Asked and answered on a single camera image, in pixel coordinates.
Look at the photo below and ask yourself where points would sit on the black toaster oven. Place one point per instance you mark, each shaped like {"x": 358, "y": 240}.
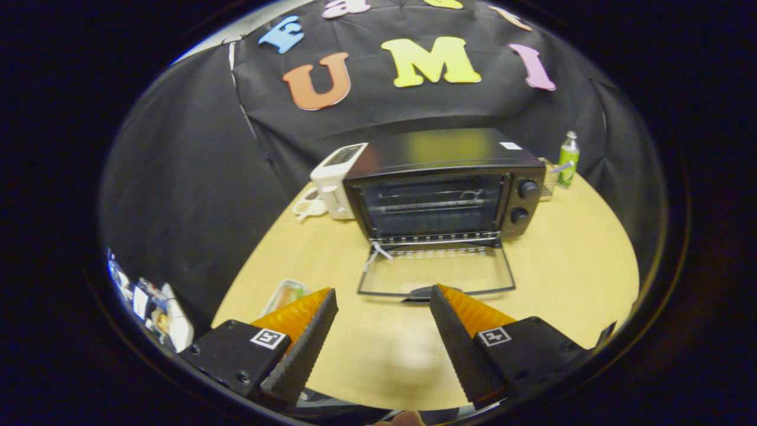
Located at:
{"x": 443, "y": 148}

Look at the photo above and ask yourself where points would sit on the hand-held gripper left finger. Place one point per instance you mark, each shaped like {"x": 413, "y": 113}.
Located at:
{"x": 304, "y": 355}

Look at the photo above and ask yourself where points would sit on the green drink bottle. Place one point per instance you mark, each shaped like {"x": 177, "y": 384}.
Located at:
{"x": 568, "y": 163}

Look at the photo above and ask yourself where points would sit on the white food tray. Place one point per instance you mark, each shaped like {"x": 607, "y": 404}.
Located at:
{"x": 284, "y": 296}

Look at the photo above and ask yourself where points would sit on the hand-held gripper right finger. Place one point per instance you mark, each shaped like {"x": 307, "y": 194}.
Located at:
{"x": 464, "y": 355}

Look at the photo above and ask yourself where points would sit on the white bread toaster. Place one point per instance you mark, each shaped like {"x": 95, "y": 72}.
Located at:
{"x": 331, "y": 183}

